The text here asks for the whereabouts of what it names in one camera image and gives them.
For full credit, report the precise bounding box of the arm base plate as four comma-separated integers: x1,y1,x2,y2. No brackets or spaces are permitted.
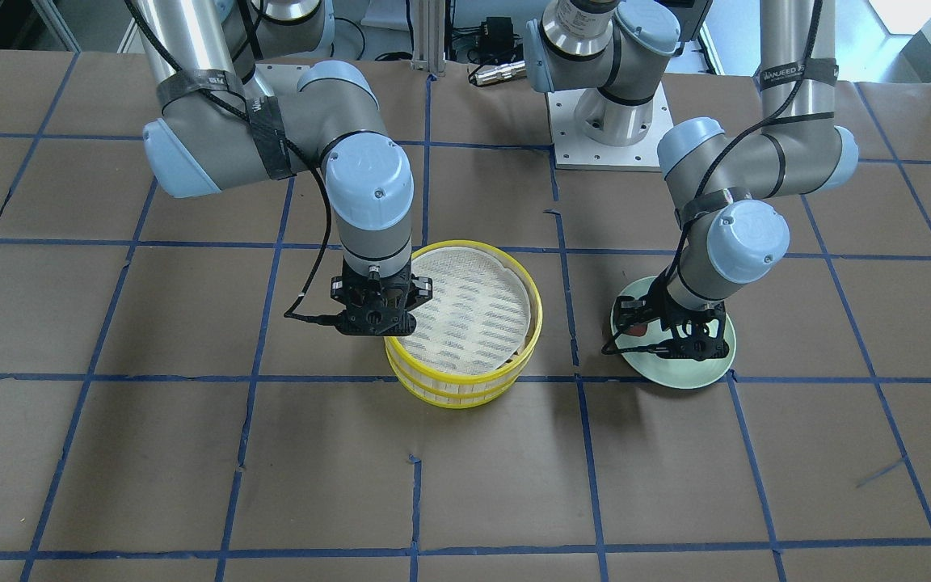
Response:
546,85,674,172

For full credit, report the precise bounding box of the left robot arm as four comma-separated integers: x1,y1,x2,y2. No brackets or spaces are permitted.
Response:
522,1,860,361

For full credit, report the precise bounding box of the aluminium frame post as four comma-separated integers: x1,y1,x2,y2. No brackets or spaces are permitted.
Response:
407,1,450,78

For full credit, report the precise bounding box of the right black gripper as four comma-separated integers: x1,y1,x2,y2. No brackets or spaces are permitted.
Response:
330,263,433,336

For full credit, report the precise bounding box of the yellow bamboo steamer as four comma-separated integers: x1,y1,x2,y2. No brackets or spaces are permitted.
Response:
386,240,544,375
385,336,538,409

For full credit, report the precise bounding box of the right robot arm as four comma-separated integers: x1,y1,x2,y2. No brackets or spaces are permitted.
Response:
126,1,433,336

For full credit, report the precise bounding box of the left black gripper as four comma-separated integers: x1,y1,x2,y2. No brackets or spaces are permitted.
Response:
611,279,731,362

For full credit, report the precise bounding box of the light green plate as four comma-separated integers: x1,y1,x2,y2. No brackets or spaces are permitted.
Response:
601,276,738,390

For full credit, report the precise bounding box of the black power adapter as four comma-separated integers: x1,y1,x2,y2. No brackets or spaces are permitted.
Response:
478,16,515,53

